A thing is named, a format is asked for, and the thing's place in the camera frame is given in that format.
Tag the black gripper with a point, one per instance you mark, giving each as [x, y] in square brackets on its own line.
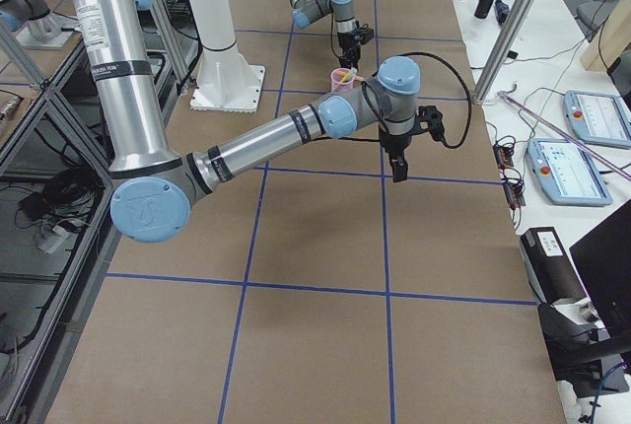
[348, 41]
[395, 142]

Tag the orange highlighter pen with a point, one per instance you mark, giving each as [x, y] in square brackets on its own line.
[351, 75]

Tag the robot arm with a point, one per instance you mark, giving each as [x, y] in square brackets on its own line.
[342, 13]
[155, 187]

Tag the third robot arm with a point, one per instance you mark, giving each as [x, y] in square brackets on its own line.
[34, 24]

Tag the pink mesh pen holder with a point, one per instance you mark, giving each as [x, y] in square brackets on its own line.
[336, 86]

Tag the brown paper table cover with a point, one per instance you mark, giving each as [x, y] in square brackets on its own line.
[316, 290]

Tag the near teach pendant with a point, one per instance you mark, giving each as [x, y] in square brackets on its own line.
[566, 175]

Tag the teach pendant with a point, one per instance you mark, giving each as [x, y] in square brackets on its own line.
[566, 175]
[600, 119]

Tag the black box with label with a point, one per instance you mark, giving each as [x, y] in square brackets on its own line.
[550, 272]

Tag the far teach pendant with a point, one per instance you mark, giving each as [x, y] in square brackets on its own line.
[600, 119]

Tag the black monitor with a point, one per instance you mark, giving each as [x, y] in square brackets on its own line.
[602, 258]

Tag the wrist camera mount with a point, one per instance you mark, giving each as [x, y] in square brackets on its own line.
[364, 34]
[431, 121]

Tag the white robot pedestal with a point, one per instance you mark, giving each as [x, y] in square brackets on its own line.
[224, 79]

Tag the aluminium frame post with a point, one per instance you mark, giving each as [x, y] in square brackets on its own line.
[500, 50]

